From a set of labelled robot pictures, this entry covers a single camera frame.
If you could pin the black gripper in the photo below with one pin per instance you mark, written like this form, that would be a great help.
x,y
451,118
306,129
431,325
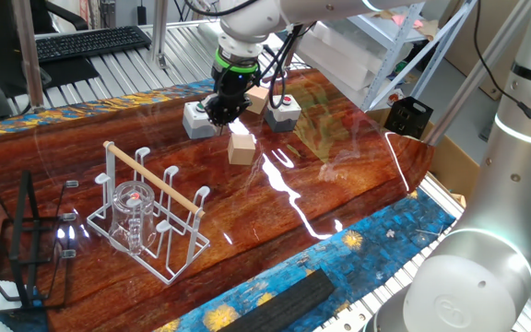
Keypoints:
x,y
233,90

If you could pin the clear glass cup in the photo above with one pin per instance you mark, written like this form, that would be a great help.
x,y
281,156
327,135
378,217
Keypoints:
x,y
127,216

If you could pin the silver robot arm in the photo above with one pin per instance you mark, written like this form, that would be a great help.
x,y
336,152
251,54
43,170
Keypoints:
x,y
477,276

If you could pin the light wooden cube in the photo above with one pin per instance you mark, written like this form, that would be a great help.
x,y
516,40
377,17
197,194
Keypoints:
x,y
242,150
258,100

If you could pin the glossy wood grain mat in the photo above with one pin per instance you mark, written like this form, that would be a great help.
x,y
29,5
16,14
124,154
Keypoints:
x,y
256,216

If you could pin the white foam box stack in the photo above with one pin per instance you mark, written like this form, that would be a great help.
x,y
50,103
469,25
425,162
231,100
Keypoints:
x,y
339,60

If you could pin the black keyboard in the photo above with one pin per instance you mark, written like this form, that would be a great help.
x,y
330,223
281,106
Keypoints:
x,y
90,43

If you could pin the black desk pad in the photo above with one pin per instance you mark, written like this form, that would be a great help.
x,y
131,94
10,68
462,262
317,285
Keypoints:
x,y
69,71

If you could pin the white metal shelf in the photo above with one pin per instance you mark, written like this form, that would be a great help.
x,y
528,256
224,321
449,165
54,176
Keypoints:
x,y
385,69

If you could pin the black plastic crate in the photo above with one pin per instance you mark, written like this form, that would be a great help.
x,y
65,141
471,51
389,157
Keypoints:
x,y
408,117

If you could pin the black office chair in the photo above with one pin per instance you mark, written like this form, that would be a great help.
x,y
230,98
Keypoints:
x,y
62,14

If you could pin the pink paper note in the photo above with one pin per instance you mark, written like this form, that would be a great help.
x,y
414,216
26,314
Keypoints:
x,y
399,19

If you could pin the black foam block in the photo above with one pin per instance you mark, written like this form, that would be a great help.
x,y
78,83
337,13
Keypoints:
x,y
284,304

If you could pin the brown cardboard box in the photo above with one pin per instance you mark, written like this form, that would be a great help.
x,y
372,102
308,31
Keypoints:
x,y
454,170

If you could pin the brown wooden board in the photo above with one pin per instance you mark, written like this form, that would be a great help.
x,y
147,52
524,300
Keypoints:
x,y
463,46

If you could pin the green button switch box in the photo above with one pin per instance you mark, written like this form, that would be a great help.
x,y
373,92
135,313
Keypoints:
x,y
194,124

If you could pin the red button switch box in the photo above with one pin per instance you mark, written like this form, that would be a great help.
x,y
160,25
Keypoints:
x,y
284,115

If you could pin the aluminium frame post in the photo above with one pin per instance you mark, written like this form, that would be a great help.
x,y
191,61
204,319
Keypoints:
x,y
28,55
159,27

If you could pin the aluminium frame strut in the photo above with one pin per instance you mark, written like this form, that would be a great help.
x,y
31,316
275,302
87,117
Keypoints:
x,y
473,78

